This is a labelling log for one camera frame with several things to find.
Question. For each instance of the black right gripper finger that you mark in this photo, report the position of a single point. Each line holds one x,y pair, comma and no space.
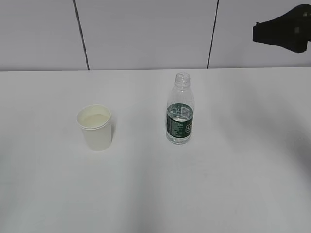
291,31

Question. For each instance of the white paper cup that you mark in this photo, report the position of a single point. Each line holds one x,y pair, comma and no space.
95,124

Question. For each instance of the clear water bottle green label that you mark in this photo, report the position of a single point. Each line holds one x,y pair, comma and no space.
180,110

